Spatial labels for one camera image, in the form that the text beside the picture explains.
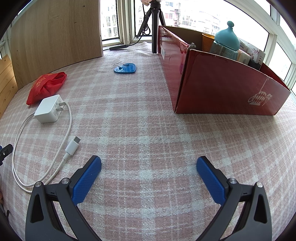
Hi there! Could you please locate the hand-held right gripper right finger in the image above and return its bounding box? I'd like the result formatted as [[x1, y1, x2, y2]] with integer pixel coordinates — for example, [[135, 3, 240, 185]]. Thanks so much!
[[196, 156, 273, 241]]

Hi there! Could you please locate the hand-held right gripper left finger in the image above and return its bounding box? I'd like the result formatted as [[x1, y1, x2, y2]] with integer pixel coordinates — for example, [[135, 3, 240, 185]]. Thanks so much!
[[25, 155, 102, 241]]

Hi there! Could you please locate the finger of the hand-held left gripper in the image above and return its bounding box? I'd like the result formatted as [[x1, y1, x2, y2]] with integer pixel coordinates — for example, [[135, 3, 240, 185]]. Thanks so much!
[[0, 144, 13, 165]]

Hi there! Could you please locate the white charging cable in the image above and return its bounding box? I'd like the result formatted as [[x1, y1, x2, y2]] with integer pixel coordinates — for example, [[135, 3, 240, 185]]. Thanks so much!
[[11, 101, 82, 193]]

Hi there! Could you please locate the white charger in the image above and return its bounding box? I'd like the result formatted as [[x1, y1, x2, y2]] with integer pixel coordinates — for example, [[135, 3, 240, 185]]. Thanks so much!
[[34, 95, 65, 124]]

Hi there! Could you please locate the red fabric bag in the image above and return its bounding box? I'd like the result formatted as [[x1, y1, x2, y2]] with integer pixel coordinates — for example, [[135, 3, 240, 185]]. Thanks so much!
[[26, 72, 67, 106]]

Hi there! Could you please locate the red cardboard box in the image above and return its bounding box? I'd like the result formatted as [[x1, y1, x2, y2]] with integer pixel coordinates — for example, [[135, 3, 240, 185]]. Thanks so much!
[[158, 25, 291, 116]]

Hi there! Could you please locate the blue heart-shaped pad with clip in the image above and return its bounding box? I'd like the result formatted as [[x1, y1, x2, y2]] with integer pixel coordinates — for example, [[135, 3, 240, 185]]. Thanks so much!
[[113, 61, 137, 75]]

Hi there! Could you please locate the wooden slat board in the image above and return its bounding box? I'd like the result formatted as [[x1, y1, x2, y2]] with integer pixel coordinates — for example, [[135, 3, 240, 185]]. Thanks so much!
[[0, 55, 18, 116]]

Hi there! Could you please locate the orange tissue pack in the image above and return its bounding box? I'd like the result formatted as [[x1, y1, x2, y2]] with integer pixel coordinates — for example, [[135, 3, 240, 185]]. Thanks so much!
[[238, 50, 250, 64]]

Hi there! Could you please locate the light wooden panel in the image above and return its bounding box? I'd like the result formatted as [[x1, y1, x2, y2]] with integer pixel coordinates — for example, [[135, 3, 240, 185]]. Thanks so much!
[[10, 0, 104, 90]]

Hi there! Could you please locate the white flower print box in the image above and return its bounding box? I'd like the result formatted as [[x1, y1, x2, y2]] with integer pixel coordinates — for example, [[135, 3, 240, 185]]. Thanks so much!
[[245, 43, 266, 65]]

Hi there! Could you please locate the button print tissue pack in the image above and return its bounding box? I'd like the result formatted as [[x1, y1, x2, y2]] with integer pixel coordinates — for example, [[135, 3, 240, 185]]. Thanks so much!
[[238, 39, 249, 52]]

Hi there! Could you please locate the orange cup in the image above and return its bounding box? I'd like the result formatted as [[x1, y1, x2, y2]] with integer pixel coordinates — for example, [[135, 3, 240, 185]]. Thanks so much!
[[202, 33, 216, 52]]

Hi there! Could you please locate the teal bottle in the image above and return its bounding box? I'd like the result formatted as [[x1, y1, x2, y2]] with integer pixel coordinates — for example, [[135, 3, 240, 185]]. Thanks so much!
[[209, 21, 241, 61]]

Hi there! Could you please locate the black tripod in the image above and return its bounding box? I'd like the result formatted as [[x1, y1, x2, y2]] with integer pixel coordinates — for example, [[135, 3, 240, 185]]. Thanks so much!
[[135, 0, 167, 54]]

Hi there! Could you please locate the black cable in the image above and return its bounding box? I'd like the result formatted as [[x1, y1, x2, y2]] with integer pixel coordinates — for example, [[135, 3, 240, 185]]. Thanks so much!
[[102, 0, 151, 52]]

